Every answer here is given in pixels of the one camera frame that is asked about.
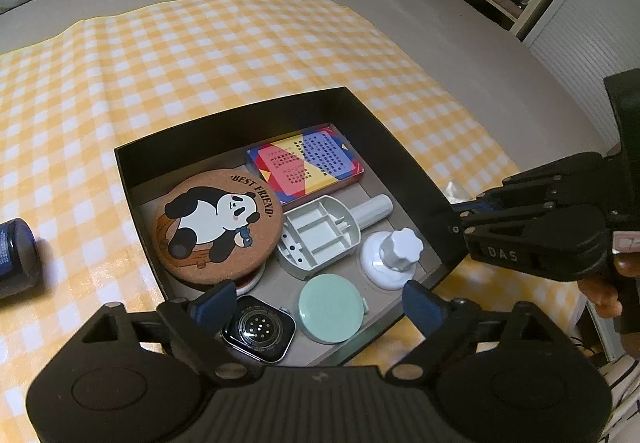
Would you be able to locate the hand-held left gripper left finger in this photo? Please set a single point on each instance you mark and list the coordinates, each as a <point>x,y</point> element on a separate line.
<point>215,305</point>

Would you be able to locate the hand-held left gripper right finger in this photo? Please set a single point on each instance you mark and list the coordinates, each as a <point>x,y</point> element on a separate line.
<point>420,308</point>

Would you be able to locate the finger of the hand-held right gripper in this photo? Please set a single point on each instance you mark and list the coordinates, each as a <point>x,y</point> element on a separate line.
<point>555,178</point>
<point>480,223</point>

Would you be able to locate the white round coaster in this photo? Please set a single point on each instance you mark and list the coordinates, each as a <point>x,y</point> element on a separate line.
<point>250,283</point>

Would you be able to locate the black smartwatch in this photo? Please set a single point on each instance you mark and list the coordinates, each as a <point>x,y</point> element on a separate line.
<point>257,328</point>

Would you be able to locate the white knob suction base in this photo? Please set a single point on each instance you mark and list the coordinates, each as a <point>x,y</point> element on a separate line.
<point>392,255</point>

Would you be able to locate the cork panda coaster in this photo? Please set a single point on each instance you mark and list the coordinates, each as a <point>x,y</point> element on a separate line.
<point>215,223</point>

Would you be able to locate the mint green round compact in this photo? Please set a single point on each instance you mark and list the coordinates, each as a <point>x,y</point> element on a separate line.
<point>332,308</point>

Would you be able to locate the black cardboard box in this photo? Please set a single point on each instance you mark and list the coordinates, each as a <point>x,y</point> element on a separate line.
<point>400,158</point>

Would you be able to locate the person's right hand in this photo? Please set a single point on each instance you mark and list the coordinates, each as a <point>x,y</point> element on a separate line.
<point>602,295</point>

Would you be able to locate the clear tape strip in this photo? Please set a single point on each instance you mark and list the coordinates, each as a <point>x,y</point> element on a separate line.
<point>456,192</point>

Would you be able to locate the white louvred cabinet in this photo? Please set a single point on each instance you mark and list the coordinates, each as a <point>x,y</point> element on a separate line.
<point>585,23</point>

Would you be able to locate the striped cloth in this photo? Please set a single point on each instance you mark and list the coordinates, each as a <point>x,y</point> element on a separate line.
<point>622,403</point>

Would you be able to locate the colourful patterned card box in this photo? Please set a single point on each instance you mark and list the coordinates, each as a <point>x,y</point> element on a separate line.
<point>305,163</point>

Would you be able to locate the dark blue jar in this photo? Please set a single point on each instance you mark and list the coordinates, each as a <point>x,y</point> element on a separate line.
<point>15,258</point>

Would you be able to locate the yellow checkered mat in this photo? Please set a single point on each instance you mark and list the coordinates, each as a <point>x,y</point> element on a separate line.
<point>150,73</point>

